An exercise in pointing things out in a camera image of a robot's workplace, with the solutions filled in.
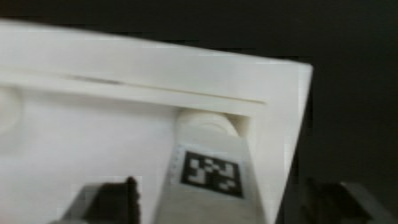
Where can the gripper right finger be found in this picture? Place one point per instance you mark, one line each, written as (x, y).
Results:
(337, 203)

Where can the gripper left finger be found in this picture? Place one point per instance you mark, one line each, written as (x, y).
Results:
(104, 204)

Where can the white leg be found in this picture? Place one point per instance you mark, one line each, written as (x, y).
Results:
(209, 194)

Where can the white square table top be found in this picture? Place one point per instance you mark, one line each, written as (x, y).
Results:
(94, 89)

